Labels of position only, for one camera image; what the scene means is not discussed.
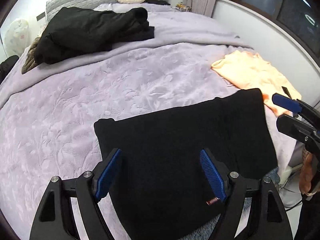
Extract lavender plush bed blanket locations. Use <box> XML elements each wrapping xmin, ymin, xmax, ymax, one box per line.
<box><xmin>0</xmin><ymin>3</ymin><xmax>298</xmax><ymax>240</ymax></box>

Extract black pants with patterned lining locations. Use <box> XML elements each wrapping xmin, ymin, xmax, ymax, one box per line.
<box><xmin>94</xmin><ymin>89</ymin><xmax>278</xmax><ymax>239</ymax></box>

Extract peach folded garment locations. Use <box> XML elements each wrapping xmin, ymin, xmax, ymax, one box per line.
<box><xmin>211</xmin><ymin>50</ymin><xmax>302</xmax><ymax>116</ymax></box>

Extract brown knitted garment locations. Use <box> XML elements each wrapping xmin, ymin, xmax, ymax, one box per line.
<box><xmin>21</xmin><ymin>37</ymin><xmax>40</xmax><ymax>74</ymax></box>

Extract white floral bag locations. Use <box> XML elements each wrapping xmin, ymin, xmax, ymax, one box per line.
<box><xmin>4</xmin><ymin>19</ymin><xmax>29</xmax><ymax>57</ymax></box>

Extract black jacket pile on bed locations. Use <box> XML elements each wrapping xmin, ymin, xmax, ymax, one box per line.
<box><xmin>34</xmin><ymin>7</ymin><xmax>155</xmax><ymax>64</ymax></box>

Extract dark framed window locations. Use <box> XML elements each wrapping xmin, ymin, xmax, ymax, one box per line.
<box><xmin>231</xmin><ymin>0</ymin><xmax>319</xmax><ymax>64</ymax></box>

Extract black clothes beside bed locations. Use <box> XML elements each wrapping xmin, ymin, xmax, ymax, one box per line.
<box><xmin>0</xmin><ymin>55</ymin><xmax>19</xmax><ymax>83</ymax></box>

